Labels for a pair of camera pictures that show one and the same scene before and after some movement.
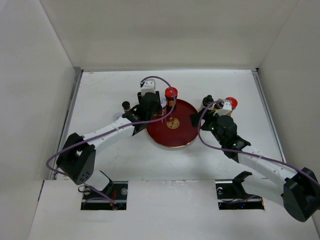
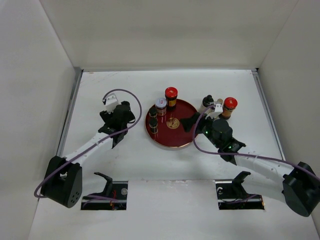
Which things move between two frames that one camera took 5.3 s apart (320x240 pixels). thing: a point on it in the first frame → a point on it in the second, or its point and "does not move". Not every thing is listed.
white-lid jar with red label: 163,103 does not move
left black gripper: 157,109 → 106,116
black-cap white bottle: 206,101 does not move
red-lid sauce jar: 169,96 does not move
